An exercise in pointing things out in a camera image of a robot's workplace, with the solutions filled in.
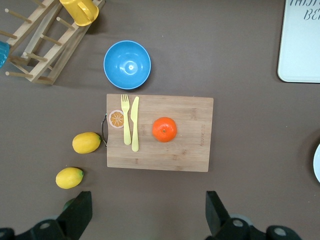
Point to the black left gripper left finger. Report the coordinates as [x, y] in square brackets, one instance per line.
[75, 215]

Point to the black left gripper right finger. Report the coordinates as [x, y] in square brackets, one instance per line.
[217, 215]

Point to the orange mandarin fruit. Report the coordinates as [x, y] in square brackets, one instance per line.
[165, 130]

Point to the white round plate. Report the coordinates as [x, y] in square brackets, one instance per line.
[317, 162]

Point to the dark green avocado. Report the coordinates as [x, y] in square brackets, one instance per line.
[67, 205]

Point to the yellow lemon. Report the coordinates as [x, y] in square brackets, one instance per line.
[86, 142]
[68, 178]

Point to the bamboo cutting board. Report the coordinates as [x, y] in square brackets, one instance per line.
[175, 155]

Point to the yellow plastic fork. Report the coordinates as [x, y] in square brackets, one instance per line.
[127, 125]

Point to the flat orange slice disc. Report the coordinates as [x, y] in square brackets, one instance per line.
[116, 119]

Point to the yellow plastic knife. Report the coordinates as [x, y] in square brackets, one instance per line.
[135, 125]

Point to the blue plastic bowl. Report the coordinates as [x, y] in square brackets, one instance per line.
[127, 65]

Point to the wooden peg drying rack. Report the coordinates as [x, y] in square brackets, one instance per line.
[67, 47]

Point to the blue ribbed cup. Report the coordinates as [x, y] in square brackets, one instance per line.
[3, 53]

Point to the cream bear print tray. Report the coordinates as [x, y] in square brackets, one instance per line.
[300, 50]

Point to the yellow plastic mug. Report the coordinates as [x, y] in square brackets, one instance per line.
[77, 10]

